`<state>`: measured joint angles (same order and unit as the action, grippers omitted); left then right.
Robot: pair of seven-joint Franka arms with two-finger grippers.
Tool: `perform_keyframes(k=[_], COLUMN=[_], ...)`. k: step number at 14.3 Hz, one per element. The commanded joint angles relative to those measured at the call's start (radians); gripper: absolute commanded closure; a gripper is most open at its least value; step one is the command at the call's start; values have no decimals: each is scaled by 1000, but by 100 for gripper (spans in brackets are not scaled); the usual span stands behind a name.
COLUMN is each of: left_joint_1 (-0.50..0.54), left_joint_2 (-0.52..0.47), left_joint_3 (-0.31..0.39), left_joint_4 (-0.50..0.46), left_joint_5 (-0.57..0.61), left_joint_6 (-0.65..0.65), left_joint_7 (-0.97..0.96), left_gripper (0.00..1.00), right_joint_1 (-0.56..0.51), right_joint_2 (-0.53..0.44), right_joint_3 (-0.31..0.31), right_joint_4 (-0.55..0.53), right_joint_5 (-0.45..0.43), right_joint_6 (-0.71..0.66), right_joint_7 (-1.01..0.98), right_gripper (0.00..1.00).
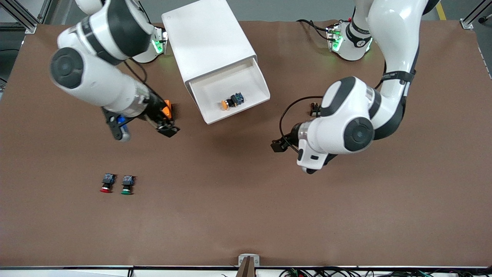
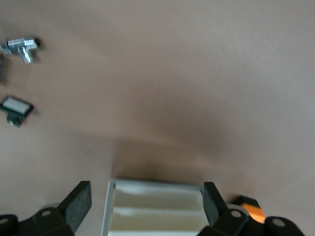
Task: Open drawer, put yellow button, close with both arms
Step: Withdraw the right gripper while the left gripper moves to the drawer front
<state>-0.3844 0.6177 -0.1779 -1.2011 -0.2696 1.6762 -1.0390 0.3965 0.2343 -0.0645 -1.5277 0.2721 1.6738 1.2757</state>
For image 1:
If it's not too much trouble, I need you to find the white plastic drawer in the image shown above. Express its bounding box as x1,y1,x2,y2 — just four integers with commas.
188,58,271,125

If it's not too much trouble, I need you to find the yellow mushroom push button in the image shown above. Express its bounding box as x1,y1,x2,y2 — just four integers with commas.
221,92,245,111

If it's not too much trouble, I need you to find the green mushroom push button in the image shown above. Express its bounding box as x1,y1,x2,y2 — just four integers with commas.
120,175,135,195

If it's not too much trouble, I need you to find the red mushroom push button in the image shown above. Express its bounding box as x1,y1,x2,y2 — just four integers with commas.
100,173,116,194

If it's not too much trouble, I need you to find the white drawer cabinet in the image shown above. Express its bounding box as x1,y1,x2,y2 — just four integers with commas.
161,0,258,91

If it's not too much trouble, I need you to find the brown table mat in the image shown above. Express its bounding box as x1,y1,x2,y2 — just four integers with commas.
0,19,492,268

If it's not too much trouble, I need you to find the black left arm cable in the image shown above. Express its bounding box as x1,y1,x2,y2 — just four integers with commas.
279,95,324,154

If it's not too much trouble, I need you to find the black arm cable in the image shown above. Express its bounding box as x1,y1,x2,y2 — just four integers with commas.
122,59,149,84
279,95,324,154

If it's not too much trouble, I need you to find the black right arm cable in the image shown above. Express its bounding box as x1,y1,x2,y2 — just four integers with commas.
122,59,149,84

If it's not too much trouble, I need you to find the black base power cable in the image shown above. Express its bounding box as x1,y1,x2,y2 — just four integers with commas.
297,18,333,41

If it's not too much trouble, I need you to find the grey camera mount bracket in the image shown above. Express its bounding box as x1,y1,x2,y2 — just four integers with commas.
235,254,260,277

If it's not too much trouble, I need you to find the aluminium frame profile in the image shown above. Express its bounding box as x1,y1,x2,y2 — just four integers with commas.
460,0,492,30
0,0,39,34

